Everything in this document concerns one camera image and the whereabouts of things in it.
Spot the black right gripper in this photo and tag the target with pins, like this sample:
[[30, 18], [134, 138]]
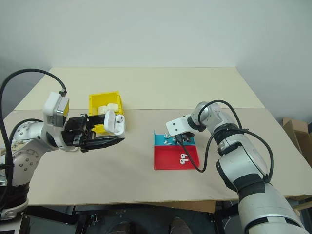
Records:
[[186, 136]]

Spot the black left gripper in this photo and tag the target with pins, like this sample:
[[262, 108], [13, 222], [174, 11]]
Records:
[[73, 136]]

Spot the white earbud case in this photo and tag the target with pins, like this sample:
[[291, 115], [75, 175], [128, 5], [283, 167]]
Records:
[[109, 123], [113, 107], [102, 109]]

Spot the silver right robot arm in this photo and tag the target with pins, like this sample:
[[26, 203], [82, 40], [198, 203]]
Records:
[[246, 165]]

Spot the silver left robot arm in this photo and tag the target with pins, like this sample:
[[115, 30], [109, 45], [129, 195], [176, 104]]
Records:
[[26, 146]]

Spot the closed white earbud case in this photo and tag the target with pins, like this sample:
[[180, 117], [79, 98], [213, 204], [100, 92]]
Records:
[[113, 107], [102, 109]]

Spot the yellow plastic bin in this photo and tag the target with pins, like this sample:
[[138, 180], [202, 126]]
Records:
[[107, 100]]

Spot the red plastic tray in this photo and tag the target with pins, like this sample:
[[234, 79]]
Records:
[[168, 158]]

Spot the blue plastic tray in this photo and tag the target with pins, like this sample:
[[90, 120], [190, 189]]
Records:
[[159, 140]]

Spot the brown rounded shoe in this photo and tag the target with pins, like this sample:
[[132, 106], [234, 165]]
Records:
[[179, 226]]

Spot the brown cardboard box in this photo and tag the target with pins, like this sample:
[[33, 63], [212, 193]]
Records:
[[298, 139]]

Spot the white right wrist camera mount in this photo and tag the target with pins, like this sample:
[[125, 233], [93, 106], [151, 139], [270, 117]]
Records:
[[178, 125]]

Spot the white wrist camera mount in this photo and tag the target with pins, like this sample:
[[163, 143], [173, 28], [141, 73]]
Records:
[[178, 125], [52, 107]]

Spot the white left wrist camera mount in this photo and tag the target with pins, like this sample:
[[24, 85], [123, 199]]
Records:
[[52, 107]]

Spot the black table frame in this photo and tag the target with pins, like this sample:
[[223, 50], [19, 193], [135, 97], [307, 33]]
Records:
[[146, 219]]

